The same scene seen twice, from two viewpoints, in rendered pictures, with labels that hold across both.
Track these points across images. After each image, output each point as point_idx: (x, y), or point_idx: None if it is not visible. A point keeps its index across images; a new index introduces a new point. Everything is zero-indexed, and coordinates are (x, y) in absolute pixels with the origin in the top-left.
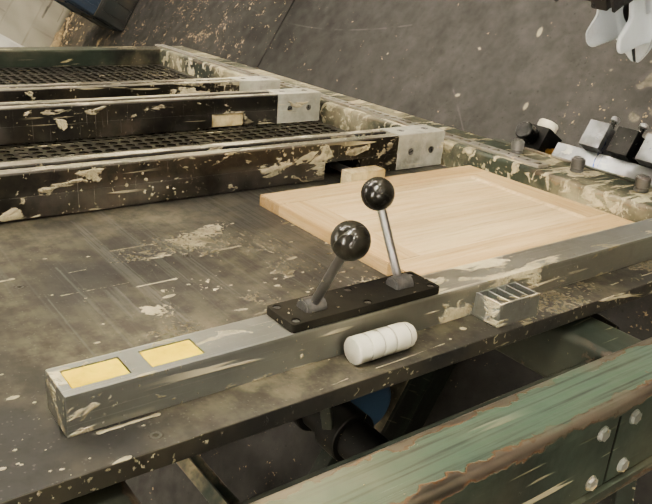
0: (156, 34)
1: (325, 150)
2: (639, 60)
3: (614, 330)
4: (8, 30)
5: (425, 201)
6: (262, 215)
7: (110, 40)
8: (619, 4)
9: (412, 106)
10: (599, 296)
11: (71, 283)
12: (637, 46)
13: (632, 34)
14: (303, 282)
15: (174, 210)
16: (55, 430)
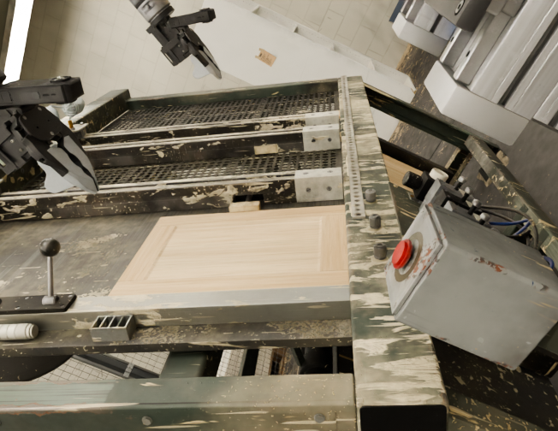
0: (448, 44)
1: (230, 188)
2: (92, 193)
3: (194, 367)
4: (376, 44)
5: (241, 236)
6: (149, 231)
7: None
8: (8, 170)
9: None
10: (194, 339)
11: (5, 260)
12: (66, 188)
13: (54, 182)
14: (77, 283)
15: (119, 221)
16: None
